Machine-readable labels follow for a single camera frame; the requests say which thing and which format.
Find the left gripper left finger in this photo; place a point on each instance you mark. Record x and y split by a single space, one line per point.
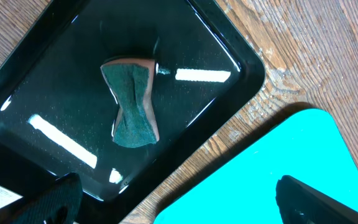
59 203

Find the orange and black sponge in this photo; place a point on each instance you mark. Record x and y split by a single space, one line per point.
130 81

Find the teal plastic serving tray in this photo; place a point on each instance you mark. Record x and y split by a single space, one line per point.
307 146

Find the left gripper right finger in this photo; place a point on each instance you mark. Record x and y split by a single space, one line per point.
301 204

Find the black plastic tray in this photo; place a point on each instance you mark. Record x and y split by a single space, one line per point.
57 112

